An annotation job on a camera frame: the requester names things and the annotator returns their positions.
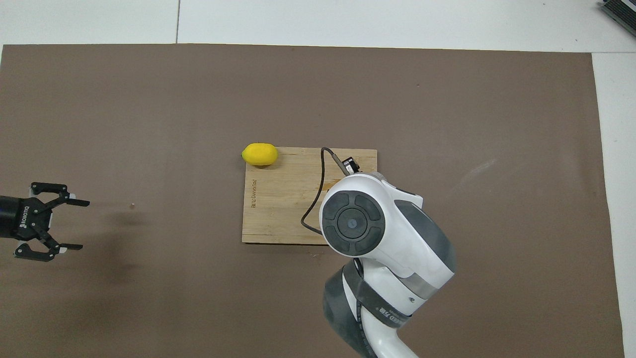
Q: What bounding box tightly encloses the wooden cutting board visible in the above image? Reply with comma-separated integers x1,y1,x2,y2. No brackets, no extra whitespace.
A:
242,147,378,245

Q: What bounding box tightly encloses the yellow lemon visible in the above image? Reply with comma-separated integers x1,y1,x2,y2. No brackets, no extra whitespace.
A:
241,143,279,167

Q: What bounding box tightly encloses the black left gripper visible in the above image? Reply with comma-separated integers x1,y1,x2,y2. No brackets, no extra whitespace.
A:
0,182,91,263

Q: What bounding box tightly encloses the grey ribbed device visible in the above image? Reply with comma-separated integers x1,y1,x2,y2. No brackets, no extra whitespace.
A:
599,0,636,25

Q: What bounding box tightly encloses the brown table mat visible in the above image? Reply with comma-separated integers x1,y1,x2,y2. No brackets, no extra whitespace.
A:
0,44,626,358

